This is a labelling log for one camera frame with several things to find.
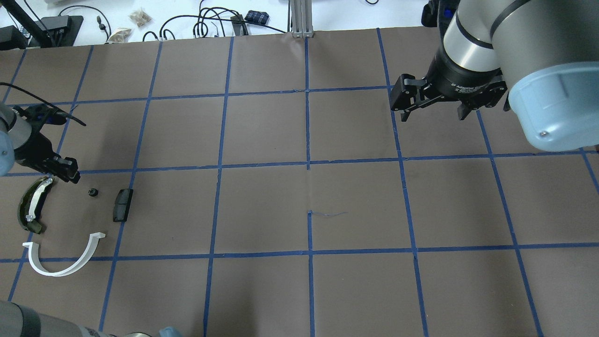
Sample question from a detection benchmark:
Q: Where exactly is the green curved brake shoe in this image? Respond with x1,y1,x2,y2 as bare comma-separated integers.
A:
17,176,54,234

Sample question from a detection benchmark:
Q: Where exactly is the aluminium frame post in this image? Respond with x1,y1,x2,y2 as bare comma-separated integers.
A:
287,0,314,38

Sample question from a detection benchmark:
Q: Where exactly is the black brake pad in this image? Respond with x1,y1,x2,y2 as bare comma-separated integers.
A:
112,189,133,223

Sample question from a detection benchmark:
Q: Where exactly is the small blue black device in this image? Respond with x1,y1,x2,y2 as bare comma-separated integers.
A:
244,9,270,26

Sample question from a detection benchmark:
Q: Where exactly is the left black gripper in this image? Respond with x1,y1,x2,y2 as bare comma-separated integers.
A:
14,126,80,184

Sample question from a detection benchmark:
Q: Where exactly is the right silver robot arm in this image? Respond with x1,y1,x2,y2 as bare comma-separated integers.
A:
389,0,599,152

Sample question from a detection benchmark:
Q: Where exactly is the white curved plastic piece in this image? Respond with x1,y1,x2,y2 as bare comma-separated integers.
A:
22,232,106,278

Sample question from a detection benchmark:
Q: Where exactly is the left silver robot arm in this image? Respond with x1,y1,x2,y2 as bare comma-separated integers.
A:
1,104,86,184

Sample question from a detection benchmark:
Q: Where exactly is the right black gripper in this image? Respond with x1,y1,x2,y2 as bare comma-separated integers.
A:
391,49,508,122

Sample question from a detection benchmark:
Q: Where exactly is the brown packet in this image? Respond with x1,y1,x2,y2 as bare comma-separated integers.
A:
129,9,152,28
108,28,132,44

